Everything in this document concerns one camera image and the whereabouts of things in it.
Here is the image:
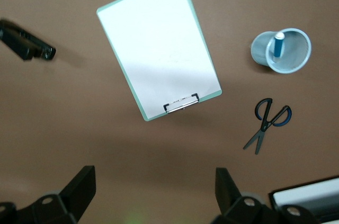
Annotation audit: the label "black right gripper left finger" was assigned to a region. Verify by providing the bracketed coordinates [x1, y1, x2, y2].
[0, 165, 96, 224]

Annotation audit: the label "blue mesh pen cup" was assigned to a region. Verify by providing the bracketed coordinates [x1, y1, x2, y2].
[250, 28, 312, 75]

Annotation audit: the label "black stapler orange tip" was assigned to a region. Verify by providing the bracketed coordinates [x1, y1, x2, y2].
[0, 19, 57, 62]

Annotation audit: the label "blank white paper sheet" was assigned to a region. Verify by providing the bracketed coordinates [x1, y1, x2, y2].
[97, 0, 220, 119]

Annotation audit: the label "mint green clipboard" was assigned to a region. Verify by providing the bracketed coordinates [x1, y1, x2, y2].
[96, 0, 223, 122]

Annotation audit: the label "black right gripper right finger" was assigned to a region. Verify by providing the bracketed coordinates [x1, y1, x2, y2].
[211, 167, 323, 224]

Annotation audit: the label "blue marker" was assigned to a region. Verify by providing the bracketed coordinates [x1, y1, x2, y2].
[272, 32, 286, 59]

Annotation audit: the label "black blue-handled scissors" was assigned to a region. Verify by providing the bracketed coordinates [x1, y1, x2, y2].
[243, 97, 293, 155]

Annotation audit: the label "black stacked letter tray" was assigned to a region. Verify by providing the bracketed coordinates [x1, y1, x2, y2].
[267, 175, 339, 224]

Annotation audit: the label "white printer paper stack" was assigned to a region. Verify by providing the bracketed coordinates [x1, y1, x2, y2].
[272, 178, 339, 210]

